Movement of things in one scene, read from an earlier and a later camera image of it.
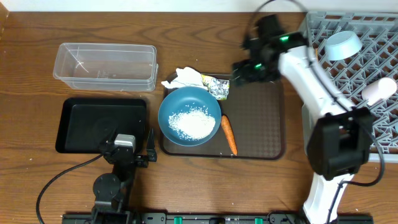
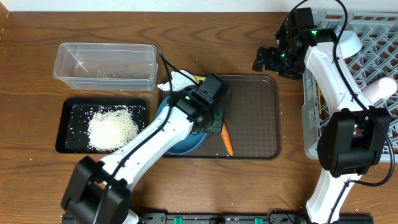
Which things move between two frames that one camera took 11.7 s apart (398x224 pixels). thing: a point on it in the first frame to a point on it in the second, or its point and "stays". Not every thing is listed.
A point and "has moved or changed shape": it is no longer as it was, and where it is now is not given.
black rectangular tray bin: [87, 122] stays
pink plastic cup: [380, 90] stays
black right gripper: [249, 63] to [272, 53]
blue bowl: [189, 116] has moved or changed shape
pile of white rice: [192, 123] has moved or changed shape
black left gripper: [143, 162] to [218, 124]
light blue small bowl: [341, 44] stays
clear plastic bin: [117, 67] stays
